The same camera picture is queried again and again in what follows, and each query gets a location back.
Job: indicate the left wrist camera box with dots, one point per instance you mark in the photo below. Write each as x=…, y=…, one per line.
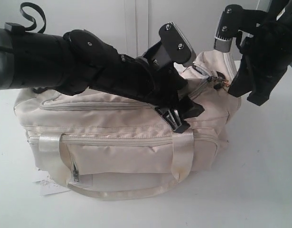
x=172, y=47

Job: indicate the cream fabric duffel bag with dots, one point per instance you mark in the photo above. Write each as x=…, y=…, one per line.
x=113, y=148

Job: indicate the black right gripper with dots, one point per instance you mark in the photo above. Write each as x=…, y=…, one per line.
x=267, y=58

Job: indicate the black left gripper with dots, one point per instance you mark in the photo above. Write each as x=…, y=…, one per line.
x=153, y=79

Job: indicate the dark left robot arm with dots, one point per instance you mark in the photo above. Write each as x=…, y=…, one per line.
x=79, y=60

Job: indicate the white rear hang tag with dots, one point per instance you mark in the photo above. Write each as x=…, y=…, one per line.
x=49, y=188

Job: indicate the white Tonlion hang tag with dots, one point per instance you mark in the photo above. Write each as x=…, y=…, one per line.
x=39, y=176

